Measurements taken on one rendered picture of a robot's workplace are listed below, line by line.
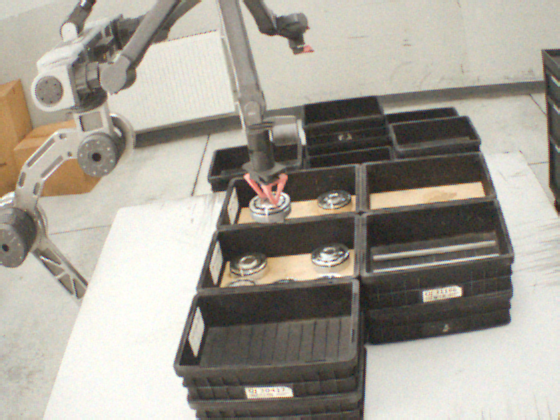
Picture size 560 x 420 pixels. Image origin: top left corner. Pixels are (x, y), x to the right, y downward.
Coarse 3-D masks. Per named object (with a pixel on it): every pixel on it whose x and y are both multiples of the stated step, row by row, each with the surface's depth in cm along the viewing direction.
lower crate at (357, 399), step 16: (272, 400) 155; (288, 400) 154; (304, 400) 153; (320, 400) 153; (336, 400) 153; (352, 400) 152; (208, 416) 161; (224, 416) 160; (240, 416) 160; (256, 416) 159; (272, 416) 158; (288, 416) 157; (304, 416) 157; (320, 416) 157; (336, 416) 157; (352, 416) 157
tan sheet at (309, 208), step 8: (312, 200) 229; (352, 200) 225; (248, 208) 233; (296, 208) 227; (304, 208) 226; (312, 208) 225; (352, 208) 221; (240, 216) 229; (248, 216) 228; (288, 216) 223; (296, 216) 223
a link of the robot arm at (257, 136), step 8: (248, 128) 180; (256, 128) 179; (264, 128) 178; (272, 128) 178; (248, 136) 179; (256, 136) 178; (264, 136) 179; (272, 136) 179; (248, 144) 181; (256, 144) 179; (264, 144) 179
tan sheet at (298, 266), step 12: (228, 264) 206; (276, 264) 202; (288, 264) 201; (300, 264) 200; (228, 276) 201; (264, 276) 198; (276, 276) 197; (288, 276) 196; (300, 276) 195; (312, 276) 194
